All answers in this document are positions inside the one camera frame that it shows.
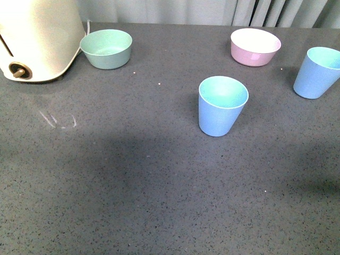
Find cream white toaster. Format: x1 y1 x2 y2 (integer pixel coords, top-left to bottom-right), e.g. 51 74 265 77
1 0 86 82

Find green bowl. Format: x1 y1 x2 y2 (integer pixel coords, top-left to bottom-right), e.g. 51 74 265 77
80 29 133 70

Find pink bowl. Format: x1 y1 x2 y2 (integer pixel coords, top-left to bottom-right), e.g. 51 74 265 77
231 28 282 67

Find white toaster power cable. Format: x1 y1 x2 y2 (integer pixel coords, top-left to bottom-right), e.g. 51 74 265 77
75 20 91 58

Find blue cup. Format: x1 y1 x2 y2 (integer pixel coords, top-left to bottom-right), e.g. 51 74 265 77
293 47 339 99
198 76 249 137

